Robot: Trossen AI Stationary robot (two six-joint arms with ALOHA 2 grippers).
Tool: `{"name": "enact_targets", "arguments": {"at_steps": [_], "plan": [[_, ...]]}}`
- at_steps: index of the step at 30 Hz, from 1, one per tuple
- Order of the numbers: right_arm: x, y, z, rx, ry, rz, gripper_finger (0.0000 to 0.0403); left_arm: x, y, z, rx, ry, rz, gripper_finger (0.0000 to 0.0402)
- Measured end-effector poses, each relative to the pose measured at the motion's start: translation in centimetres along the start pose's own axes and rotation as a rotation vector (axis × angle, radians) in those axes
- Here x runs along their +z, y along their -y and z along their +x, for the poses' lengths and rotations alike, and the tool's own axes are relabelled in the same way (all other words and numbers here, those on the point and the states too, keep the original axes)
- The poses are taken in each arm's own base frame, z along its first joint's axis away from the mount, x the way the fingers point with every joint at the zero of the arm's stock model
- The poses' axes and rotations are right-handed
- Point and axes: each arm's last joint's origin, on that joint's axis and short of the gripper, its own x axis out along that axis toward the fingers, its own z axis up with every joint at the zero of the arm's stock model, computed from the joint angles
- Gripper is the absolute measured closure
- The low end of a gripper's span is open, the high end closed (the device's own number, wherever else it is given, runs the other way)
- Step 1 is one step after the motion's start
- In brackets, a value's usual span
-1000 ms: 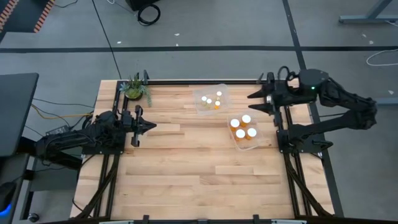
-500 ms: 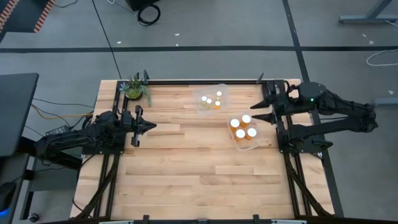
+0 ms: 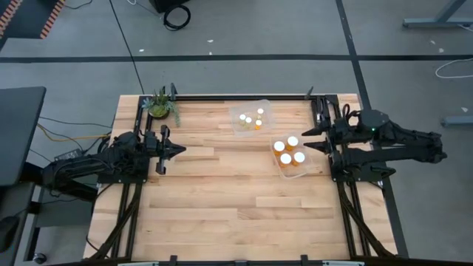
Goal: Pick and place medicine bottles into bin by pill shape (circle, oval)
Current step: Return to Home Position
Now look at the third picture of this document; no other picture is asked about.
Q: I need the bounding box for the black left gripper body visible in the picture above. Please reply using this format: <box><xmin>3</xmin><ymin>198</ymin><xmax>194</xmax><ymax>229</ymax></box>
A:
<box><xmin>140</xmin><ymin>124</ymin><xmax>171</xmax><ymax>176</ymax></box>

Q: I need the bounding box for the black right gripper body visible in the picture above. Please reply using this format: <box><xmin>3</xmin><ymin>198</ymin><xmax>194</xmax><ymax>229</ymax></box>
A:
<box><xmin>327</xmin><ymin>117</ymin><xmax>365</xmax><ymax>160</ymax></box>

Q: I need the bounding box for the clear plastic bin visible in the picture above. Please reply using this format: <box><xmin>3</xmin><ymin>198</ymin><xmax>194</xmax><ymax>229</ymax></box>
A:
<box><xmin>270</xmin><ymin>131</ymin><xmax>316</xmax><ymax>180</ymax></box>
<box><xmin>228</xmin><ymin>97</ymin><xmax>275</xmax><ymax>137</ymax></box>

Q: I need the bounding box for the small potted green succulent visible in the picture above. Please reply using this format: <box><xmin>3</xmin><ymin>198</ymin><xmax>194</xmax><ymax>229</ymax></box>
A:
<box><xmin>141</xmin><ymin>86</ymin><xmax>182</xmax><ymax>129</ymax></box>

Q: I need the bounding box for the black desk crossbeam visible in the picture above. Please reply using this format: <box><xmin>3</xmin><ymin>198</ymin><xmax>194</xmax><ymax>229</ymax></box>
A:
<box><xmin>20</xmin><ymin>161</ymin><xmax>99</xmax><ymax>203</ymax></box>

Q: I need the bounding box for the black power adapter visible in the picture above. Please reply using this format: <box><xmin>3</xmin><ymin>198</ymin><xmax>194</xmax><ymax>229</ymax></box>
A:
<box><xmin>54</xmin><ymin>149</ymin><xmax>83</xmax><ymax>163</ymax></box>

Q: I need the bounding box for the grey metal desk foot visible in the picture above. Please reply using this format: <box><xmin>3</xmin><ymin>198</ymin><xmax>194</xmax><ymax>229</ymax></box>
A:
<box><xmin>439</xmin><ymin>115</ymin><xmax>473</xmax><ymax>129</ymax></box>

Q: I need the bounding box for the silver aluminium extrusion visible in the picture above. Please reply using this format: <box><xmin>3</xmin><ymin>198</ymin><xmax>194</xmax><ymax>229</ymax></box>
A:
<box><xmin>117</xmin><ymin>260</ymin><xmax>160</xmax><ymax>266</ymax></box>
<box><xmin>323</xmin><ymin>260</ymin><xmax>366</xmax><ymax>266</ymax></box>

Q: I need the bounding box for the grey metal desk leg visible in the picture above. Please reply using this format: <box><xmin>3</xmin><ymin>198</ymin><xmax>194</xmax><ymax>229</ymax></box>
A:
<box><xmin>401</xmin><ymin>0</ymin><xmax>473</xmax><ymax>30</ymax></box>

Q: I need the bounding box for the black desk top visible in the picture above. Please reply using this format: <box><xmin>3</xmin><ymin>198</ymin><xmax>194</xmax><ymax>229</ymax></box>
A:
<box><xmin>0</xmin><ymin>86</ymin><xmax>47</xmax><ymax>188</ymax></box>

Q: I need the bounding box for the black equipment box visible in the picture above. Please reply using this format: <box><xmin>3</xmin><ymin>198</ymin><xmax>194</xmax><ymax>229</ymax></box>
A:
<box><xmin>149</xmin><ymin>0</ymin><xmax>191</xmax><ymax>14</ymax></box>

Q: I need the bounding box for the black mat orange striped edge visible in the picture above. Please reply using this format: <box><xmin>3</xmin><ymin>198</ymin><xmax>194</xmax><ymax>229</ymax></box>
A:
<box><xmin>0</xmin><ymin>0</ymin><xmax>67</xmax><ymax>41</ymax></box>

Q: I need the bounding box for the thin black cable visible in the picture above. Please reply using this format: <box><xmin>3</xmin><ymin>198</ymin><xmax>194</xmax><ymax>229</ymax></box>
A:
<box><xmin>38</xmin><ymin>116</ymin><xmax>114</xmax><ymax>129</ymax></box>

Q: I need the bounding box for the black aluminium table frame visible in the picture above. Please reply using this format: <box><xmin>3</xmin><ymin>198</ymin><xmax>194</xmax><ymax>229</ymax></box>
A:
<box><xmin>86</xmin><ymin>83</ymin><xmax>398</xmax><ymax>266</ymax></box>

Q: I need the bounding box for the yellow cable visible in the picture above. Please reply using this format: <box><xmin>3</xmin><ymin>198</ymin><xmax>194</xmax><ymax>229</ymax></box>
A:
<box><xmin>35</xmin><ymin>123</ymin><xmax>112</xmax><ymax>143</ymax></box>

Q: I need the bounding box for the white floor cable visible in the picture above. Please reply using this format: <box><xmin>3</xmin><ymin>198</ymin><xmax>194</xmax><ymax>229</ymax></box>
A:
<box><xmin>435</xmin><ymin>57</ymin><xmax>473</xmax><ymax>80</ymax></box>

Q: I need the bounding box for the long black floor cable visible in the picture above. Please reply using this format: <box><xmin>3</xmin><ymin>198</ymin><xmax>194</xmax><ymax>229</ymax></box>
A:
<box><xmin>108</xmin><ymin>0</ymin><xmax>146</xmax><ymax>95</ymax></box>

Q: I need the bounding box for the coiled black cable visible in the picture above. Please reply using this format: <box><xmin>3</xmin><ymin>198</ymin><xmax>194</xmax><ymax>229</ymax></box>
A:
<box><xmin>163</xmin><ymin>4</ymin><xmax>192</xmax><ymax>32</ymax></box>

